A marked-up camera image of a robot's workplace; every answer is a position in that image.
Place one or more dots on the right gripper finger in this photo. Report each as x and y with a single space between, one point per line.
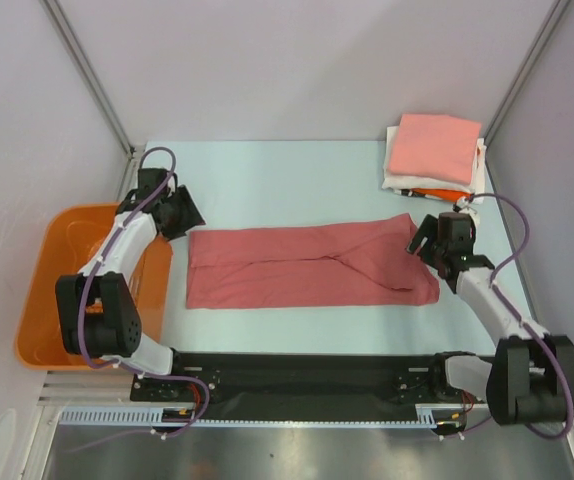
419 245
428 229

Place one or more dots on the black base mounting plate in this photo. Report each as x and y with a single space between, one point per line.
321 388

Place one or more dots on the right aluminium frame post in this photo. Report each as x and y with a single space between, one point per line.
544 35

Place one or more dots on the orange plastic laundry basket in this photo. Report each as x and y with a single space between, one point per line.
68 244

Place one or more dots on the folded orange white t shirt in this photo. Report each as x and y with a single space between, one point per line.
448 196

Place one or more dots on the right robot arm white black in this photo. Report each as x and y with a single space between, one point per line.
530 379

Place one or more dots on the white slotted cable duct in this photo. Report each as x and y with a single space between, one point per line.
174 417

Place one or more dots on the red t shirt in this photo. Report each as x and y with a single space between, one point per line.
336 265

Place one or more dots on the folded pink t shirt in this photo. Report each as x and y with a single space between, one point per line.
439 147

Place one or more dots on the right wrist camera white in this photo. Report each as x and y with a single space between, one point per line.
464 205

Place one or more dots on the left aluminium frame post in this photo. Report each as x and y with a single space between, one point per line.
81 61

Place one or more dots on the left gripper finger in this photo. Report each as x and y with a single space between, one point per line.
171 234
189 212

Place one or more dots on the aluminium frame post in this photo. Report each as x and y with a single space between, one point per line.
81 61
544 35

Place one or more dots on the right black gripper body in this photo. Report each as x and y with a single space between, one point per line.
437 250

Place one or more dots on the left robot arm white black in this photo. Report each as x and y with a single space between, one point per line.
98 317

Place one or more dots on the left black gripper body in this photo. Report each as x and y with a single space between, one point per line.
179 217

